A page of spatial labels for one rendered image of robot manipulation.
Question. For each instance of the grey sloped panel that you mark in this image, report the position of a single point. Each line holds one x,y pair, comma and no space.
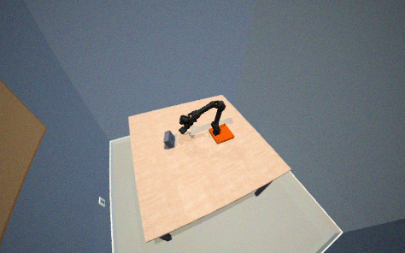
168,140

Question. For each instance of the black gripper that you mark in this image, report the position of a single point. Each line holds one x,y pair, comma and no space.
183,129

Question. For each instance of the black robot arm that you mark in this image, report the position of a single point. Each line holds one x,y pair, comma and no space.
194,115

